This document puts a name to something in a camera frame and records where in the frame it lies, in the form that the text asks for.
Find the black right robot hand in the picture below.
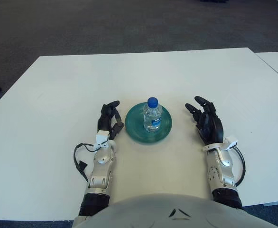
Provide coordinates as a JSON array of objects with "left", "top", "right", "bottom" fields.
[{"left": 185, "top": 95, "right": 224, "bottom": 146}]

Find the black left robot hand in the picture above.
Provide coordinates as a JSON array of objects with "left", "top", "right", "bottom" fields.
[{"left": 97, "top": 100, "right": 125, "bottom": 141}]

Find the clear bottle with blue cap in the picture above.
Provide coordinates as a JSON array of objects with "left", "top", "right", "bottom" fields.
[{"left": 143, "top": 96, "right": 163, "bottom": 133}]

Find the green round plate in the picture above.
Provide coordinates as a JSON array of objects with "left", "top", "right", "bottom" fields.
[{"left": 124, "top": 101, "right": 173, "bottom": 145}]

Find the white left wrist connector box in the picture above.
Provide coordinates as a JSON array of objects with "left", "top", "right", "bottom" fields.
[{"left": 95, "top": 130, "right": 110, "bottom": 150}]

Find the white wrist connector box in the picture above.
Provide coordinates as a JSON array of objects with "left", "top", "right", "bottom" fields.
[
  {"left": 224, "top": 136, "right": 239, "bottom": 151},
  {"left": 95, "top": 130, "right": 110, "bottom": 150}
]

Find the white right wrist connector box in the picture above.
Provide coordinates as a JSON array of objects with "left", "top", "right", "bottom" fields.
[{"left": 224, "top": 136, "right": 239, "bottom": 151}]

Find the grey robot torso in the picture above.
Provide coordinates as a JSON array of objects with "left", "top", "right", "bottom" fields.
[{"left": 72, "top": 193, "right": 278, "bottom": 228}]

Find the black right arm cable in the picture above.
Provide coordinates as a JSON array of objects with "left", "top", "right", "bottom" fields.
[{"left": 232, "top": 146, "right": 246, "bottom": 187}]

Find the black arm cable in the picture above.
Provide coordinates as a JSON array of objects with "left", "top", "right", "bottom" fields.
[
  {"left": 73, "top": 142, "right": 99, "bottom": 182},
  {"left": 232, "top": 146, "right": 246, "bottom": 187}
]

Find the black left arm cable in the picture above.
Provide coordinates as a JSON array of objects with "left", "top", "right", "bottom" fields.
[{"left": 73, "top": 142, "right": 99, "bottom": 182}]

